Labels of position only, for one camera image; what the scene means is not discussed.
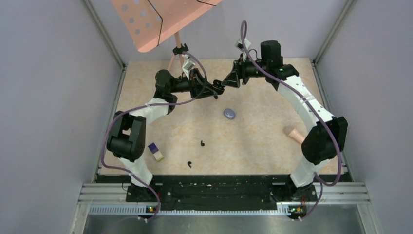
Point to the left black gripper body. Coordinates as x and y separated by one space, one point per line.
194 86

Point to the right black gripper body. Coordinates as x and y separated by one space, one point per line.
241 67

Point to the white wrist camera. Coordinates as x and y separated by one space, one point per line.
243 45
187 67

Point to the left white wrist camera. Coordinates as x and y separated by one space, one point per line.
187 67

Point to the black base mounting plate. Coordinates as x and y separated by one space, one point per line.
220 192

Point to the aluminium frame rail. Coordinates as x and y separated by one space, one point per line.
110 199

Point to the purple earbud charging case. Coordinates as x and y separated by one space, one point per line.
229 113

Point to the black earbud charging case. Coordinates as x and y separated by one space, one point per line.
218 87

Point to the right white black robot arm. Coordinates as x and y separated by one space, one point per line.
326 133

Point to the pink music stand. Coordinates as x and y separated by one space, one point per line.
151 22

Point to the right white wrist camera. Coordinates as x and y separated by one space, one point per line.
243 45

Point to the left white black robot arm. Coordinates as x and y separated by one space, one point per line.
127 134

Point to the purple white small box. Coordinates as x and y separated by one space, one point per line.
155 152

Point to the wooden toy microphone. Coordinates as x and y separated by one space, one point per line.
294 134

